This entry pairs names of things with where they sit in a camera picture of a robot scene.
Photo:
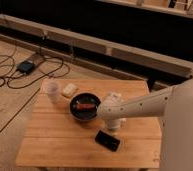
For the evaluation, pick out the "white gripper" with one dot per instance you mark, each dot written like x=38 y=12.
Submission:
x=114 y=125

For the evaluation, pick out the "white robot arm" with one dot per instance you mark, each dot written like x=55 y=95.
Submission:
x=175 y=105

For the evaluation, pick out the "white plastic bottle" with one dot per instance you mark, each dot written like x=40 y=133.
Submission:
x=114 y=95

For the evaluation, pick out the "black round bowl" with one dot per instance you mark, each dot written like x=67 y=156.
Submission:
x=84 y=98

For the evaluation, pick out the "red sausage in bowl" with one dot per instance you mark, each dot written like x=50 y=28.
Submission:
x=84 y=106

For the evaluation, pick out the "beige sponge block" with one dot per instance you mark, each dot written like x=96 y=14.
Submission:
x=69 y=90

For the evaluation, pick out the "wooden slatted table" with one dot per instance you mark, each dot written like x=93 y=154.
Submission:
x=54 y=138

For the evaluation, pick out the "blue power adapter box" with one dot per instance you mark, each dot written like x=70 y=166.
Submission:
x=25 y=67

